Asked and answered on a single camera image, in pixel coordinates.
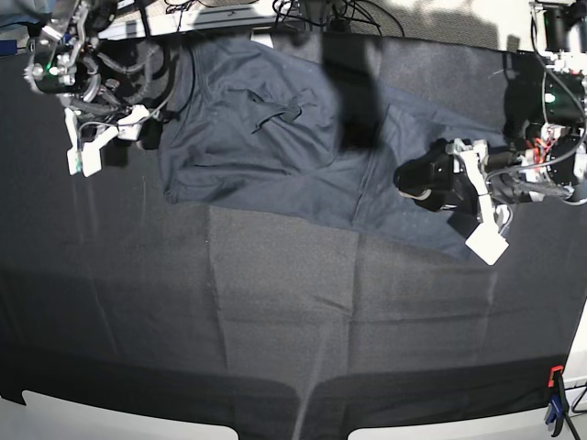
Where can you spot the blue clamp near right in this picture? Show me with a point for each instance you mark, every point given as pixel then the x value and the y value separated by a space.
pixel 558 405

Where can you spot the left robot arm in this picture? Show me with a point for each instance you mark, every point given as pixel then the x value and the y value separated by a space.
pixel 547 160

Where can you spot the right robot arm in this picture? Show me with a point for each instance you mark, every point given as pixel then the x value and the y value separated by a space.
pixel 106 96

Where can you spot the dark navy t-shirt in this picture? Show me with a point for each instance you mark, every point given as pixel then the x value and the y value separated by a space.
pixel 260 130

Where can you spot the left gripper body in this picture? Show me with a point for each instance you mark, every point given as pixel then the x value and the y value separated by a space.
pixel 451 188

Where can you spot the black felt table cover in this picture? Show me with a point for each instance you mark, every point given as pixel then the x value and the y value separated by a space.
pixel 267 323

